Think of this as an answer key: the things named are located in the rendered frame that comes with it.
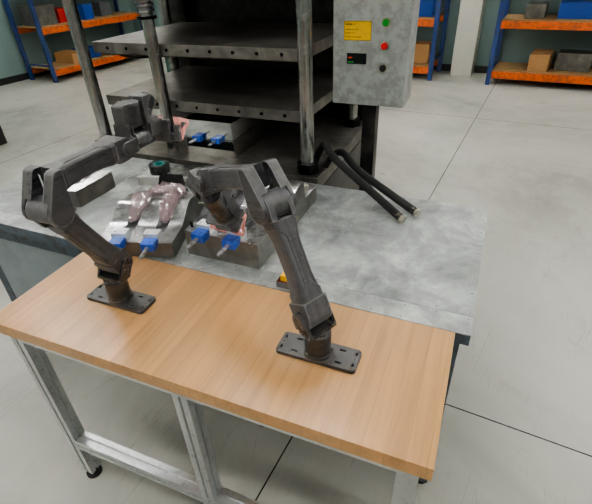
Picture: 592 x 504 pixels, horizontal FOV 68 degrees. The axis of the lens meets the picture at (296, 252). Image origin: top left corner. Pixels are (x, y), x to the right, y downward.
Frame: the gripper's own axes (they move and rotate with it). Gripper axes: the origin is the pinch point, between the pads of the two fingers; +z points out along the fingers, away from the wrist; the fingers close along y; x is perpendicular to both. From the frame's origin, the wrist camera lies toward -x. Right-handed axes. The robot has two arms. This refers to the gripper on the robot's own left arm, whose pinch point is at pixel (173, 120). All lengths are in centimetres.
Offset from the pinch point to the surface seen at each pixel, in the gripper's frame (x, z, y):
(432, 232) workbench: 39, 27, -78
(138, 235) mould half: 34.5, -14.2, 11.0
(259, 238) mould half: 30.9, -8.0, -30.5
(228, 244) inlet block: 30.6, -14.7, -23.6
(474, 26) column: 39, 631, -53
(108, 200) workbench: 40, 11, 48
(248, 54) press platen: -8, 69, 9
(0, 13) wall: 9, 449, 651
